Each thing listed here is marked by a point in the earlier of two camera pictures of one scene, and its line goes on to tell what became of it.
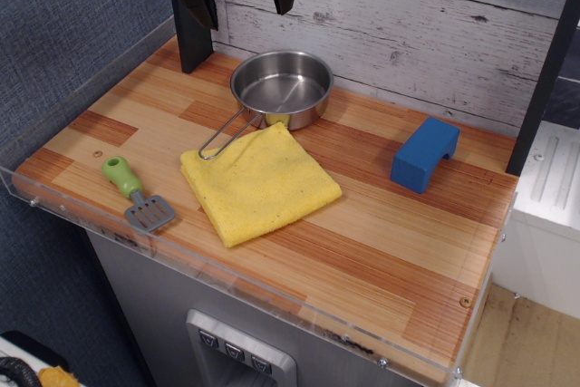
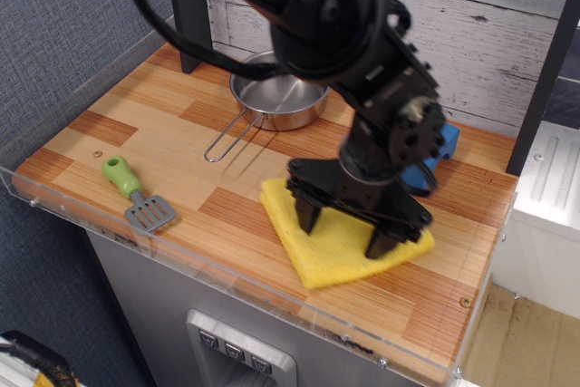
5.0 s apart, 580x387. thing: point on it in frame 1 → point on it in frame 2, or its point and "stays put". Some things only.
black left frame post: (192, 15) stays put
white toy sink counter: (537, 256) stays put
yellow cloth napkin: (260, 182) → (338, 246)
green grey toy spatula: (148, 213) stays put
